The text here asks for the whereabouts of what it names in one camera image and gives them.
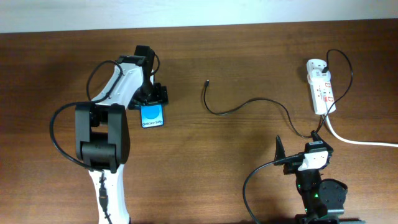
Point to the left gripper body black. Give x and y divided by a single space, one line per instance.
148 94

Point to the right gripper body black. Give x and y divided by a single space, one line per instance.
292 167

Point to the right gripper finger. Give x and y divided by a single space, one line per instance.
315 137
279 152

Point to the blue-screen Galaxy smartphone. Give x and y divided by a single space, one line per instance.
152 116

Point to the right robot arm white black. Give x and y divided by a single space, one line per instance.
323 199

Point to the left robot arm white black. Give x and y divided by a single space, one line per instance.
101 127

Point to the white USB charger adapter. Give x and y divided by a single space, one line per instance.
315 73

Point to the white power strip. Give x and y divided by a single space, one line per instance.
322 95

